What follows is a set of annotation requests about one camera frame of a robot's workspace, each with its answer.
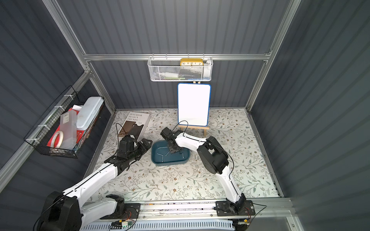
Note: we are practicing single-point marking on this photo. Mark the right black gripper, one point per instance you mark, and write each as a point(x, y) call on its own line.
point(172, 143)

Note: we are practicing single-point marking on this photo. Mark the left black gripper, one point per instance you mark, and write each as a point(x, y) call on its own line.
point(139, 149)

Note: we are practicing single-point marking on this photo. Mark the teal plastic storage tray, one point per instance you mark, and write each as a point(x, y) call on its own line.
point(161, 155)

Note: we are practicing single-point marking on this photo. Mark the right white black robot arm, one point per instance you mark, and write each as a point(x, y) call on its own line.
point(214, 159)

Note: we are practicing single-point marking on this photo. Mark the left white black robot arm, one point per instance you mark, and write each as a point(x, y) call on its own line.
point(76, 195)

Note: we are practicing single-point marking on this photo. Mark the red box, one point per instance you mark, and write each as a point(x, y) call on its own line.
point(79, 133)

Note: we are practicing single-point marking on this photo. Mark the interior design trends book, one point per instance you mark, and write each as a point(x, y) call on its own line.
point(135, 125)

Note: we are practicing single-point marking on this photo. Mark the wooden easel stand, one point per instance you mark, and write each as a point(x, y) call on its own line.
point(186, 127)

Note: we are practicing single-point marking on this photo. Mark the floral patterned table mat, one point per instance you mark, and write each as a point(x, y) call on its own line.
point(145, 181)

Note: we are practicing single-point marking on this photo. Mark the white marker pen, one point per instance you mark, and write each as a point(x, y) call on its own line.
point(170, 76)

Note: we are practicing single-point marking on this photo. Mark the white plastic case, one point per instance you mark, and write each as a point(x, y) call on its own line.
point(88, 112)

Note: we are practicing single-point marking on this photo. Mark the yellow clock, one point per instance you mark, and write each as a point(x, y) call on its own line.
point(191, 62)

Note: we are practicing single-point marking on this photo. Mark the translucent plastic container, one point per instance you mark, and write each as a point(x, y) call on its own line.
point(68, 126)

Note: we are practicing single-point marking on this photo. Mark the white tape roll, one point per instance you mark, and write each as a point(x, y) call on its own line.
point(57, 139)

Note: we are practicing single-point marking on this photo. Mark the white board with blue frame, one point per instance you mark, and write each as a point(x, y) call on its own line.
point(193, 104)

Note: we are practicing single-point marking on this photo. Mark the white wire mesh basket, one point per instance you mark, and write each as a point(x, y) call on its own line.
point(191, 73)

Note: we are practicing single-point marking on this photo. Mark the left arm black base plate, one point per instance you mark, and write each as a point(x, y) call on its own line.
point(127, 211)

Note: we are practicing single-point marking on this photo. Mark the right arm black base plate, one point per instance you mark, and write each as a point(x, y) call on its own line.
point(225, 208)

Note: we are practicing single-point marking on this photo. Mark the black wire wall basket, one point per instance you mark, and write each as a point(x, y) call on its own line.
point(43, 132)

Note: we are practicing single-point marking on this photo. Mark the aluminium front rail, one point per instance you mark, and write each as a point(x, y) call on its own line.
point(197, 209)

